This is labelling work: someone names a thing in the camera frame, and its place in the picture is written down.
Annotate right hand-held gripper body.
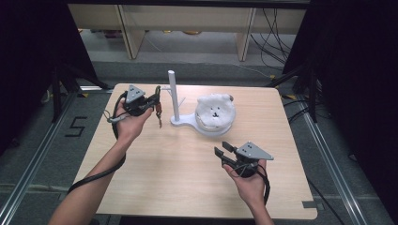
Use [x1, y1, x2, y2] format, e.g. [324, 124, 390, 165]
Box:
[222, 141, 275, 179]

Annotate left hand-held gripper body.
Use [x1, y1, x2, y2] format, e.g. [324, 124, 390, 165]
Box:
[122, 84, 151, 117]

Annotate keychain with brown charm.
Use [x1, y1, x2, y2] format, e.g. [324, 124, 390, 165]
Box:
[154, 84, 164, 129]

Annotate white stand with pole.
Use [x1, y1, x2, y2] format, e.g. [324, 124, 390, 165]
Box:
[161, 69, 235, 139]

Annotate white plush bear pouch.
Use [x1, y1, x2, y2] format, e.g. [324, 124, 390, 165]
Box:
[195, 93, 237, 128]

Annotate person's right hand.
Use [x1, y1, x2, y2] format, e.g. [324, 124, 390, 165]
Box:
[222, 160, 268, 206]

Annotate person's left hand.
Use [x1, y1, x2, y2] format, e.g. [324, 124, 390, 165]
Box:
[115, 107, 155, 146]

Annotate grey tape piece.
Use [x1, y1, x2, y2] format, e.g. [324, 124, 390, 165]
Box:
[301, 201, 325, 210]

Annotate black metal stand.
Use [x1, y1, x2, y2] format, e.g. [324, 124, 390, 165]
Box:
[50, 64, 111, 124]
[266, 64, 320, 124]

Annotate beige wooden desk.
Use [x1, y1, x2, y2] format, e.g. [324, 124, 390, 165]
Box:
[69, 4, 307, 62]

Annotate black curtain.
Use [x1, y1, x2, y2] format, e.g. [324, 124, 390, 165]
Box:
[0, 0, 99, 154]
[283, 0, 398, 217]

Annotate grey cable plug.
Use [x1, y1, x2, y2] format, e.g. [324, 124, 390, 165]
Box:
[103, 109, 130, 124]

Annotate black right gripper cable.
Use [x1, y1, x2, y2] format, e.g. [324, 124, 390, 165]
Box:
[256, 163, 272, 206]

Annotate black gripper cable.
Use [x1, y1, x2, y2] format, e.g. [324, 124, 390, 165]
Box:
[256, 163, 272, 206]
[67, 91, 130, 195]

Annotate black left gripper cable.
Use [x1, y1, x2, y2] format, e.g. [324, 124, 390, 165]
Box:
[67, 91, 130, 195]

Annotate aluminium floor rail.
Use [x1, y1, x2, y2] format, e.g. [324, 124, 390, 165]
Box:
[0, 91, 79, 225]
[295, 95, 369, 225]

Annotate bundle of black cables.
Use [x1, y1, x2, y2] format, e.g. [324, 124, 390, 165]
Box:
[250, 7, 297, 71]

